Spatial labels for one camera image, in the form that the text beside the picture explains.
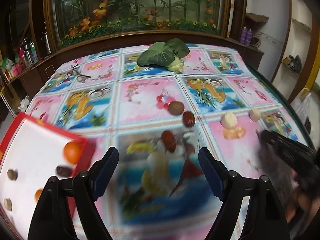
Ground orange tangerine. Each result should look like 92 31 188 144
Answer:
63 141 82 164
35 189 43 202

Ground dark red jujube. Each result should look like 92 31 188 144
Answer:
182 111 195 127

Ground dark jujube in tray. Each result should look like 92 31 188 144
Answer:
55 165 73 178

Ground cream round cake piece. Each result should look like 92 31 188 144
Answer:
220 112 238 129

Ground white plastic bag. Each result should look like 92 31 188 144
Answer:
291 87 311 134

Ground orange tangerine in tray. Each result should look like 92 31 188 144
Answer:
35 189 43 202

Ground red white box tray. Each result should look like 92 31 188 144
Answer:
1 113 95 239

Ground fruit print tablecloth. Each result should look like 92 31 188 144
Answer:
27 44 311 239

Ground brown kiwi on table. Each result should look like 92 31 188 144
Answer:
168 101 184 115

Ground black eyeglasses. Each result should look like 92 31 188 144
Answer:
71 64 91 83

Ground tan nut in tray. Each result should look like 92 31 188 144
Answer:
4 198 12 212

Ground green leafy cabbage vegetable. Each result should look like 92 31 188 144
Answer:
137 38 190 73

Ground steel thermos flask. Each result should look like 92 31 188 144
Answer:
42 31 52 55

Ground purple bottles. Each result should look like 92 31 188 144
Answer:
240 27 252 46

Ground fish tank with plants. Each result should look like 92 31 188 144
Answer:
45 0 225 49

